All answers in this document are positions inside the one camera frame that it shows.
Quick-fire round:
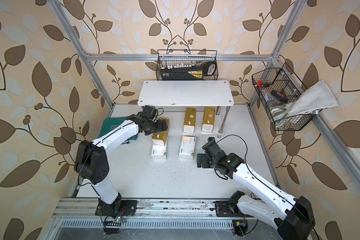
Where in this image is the small circuit board left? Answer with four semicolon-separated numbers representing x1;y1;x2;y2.
102;218;123;235

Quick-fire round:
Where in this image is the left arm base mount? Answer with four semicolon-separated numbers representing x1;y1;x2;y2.
95;199;137;218

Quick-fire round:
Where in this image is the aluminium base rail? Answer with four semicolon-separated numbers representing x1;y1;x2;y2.
52;198;251;220

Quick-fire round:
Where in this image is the white two-tier shelf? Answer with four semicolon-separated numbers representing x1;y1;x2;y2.
138;81;234;136

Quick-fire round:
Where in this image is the white cloth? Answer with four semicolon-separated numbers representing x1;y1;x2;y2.
270;80;339;120

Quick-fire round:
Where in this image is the aluminium frame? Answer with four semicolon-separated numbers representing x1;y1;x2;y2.
48;1;360;191

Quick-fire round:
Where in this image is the white tissue pack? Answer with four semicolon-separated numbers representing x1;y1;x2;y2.
179;136;197;160
151;143;167;160

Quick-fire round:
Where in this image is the black device in right basket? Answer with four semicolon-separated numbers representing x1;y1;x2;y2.
271;90;288;104

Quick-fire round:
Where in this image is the black wire basket back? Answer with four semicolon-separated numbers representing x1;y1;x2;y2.
156;49;219;81

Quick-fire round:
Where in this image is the gold tissue pack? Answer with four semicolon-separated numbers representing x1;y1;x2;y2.
202;107;215;133
183;108;197;134
152;118;170;146

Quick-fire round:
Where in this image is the black wire basket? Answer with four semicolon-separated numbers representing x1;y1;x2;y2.
252;63;320;131
156;49;219;81

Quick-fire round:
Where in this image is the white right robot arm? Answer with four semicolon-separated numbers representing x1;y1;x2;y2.
202;137;316;240

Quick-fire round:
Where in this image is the round black connector right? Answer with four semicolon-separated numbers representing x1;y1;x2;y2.
232;221;248;237

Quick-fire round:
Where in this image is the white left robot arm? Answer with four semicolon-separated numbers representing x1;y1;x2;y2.
74;106;169;216

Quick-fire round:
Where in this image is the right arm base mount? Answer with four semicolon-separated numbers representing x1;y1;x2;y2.
215;201;252;219

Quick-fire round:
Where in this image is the green plastic container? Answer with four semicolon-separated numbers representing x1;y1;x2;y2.
99;117;127;137

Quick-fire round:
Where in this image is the black wire basket right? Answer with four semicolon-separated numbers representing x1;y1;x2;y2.
252;63;320;131

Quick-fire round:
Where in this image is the black yellow box in basket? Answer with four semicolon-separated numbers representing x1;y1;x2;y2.
156;61;219;81

